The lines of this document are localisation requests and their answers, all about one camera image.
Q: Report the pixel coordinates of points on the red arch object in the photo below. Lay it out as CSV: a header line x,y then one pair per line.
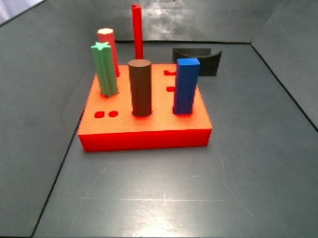
x,y
137,31

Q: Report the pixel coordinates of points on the red peg board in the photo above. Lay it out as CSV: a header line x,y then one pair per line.
x,y
108,127

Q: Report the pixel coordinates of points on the black arch holder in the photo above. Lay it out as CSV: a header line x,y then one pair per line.
x,y
208,60

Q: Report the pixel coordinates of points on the brown round peg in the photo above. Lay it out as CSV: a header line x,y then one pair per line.
x,y
140,86

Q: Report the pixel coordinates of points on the blue square peg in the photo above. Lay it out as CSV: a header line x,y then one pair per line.
x,y
186,81

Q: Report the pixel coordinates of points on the green star peg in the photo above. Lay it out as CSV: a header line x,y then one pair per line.
x,y
103,60

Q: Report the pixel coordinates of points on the pink hexagon peg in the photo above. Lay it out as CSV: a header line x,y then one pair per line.
x,y
105,36

